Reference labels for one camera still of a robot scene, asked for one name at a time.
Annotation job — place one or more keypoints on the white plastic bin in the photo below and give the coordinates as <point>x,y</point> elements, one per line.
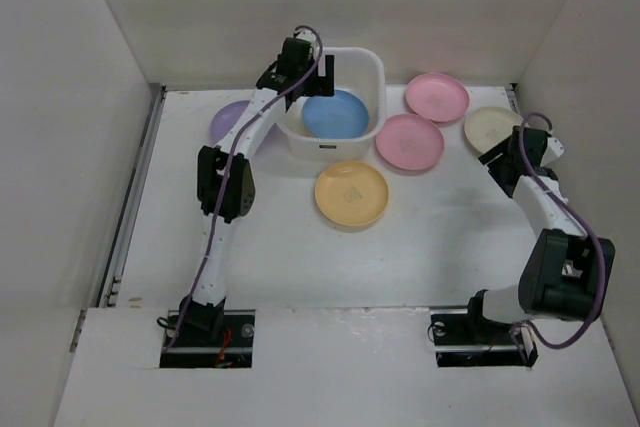
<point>360,72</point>

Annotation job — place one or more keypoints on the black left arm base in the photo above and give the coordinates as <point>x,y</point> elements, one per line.
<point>231,348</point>

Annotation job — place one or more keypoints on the purple plate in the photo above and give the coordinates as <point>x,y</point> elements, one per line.
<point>224,120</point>

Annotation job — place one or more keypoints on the pink plate back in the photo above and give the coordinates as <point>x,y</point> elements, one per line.
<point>437,97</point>

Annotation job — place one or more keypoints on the pink plate front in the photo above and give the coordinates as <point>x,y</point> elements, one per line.
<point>410,142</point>

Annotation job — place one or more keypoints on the metal rail left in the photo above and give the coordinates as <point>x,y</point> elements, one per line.
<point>111,276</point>

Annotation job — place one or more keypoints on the pink plate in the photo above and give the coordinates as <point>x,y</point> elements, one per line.
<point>437,97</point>
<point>410,142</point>

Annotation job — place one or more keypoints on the yellow plate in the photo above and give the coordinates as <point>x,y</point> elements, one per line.
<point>352,194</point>

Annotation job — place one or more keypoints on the blue plate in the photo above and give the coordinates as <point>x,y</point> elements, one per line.
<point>342,116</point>

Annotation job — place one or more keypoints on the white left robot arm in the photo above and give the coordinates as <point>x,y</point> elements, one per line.
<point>225,185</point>

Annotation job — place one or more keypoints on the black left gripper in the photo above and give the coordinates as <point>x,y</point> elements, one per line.
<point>322,85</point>

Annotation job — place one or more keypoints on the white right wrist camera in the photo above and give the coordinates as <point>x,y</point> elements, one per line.
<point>554,150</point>

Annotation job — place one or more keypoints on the cream plate back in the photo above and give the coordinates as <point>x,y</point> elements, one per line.
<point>486,127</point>

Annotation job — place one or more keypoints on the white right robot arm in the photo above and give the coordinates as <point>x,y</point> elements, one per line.
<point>567,273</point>

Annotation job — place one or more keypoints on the metal rail right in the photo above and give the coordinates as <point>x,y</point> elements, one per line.
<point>514,99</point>

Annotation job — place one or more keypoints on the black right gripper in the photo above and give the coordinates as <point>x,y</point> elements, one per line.
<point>498,163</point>

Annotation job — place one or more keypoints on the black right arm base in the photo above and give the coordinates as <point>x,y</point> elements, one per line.
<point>461,343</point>

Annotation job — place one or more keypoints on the metal rail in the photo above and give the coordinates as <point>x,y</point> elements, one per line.
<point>514,99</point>
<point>111,276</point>

